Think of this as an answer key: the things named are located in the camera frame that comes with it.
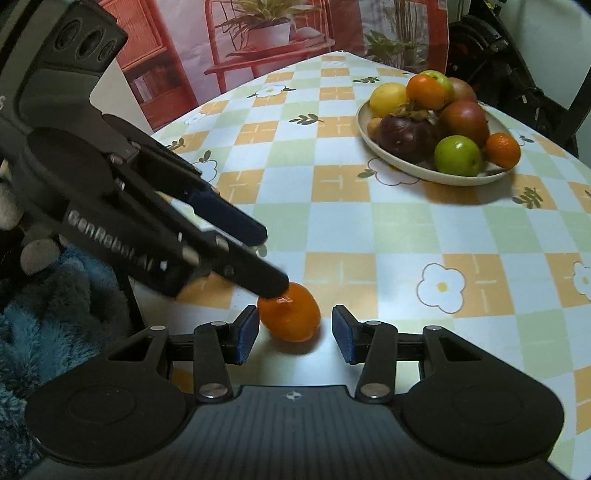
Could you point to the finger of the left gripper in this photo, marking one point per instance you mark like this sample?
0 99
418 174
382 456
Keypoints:
226 216
243 267

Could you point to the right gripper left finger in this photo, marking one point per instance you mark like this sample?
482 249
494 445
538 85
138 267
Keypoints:
217 345

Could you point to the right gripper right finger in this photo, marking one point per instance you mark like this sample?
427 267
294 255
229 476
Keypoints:
373 344

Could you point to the orange tangerine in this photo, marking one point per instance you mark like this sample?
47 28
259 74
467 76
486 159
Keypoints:
293 317
502 150
427 93

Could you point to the green apple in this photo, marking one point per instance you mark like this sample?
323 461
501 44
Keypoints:
441 78
458 155

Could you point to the yellow lemon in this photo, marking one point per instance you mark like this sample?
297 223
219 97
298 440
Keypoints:
387 98

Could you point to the dark purple mangosteen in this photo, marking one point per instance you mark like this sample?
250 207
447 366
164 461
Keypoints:
409 134

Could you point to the brownish red apple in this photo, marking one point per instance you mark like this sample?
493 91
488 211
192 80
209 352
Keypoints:
461 90

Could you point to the gloved left hand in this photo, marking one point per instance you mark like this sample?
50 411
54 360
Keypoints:
26 246

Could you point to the teal fluffy blanket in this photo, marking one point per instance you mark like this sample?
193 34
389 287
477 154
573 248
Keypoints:
51 322

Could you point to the red printed backdrop cloth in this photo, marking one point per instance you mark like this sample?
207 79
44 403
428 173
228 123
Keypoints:
181 54

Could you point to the checkered floral tablecloth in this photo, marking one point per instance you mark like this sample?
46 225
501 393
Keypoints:
506 265

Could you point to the beige round plate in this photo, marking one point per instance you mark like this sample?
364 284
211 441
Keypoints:
426 170

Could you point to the black exercise bike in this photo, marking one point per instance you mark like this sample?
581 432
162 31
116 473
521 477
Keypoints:
483 53

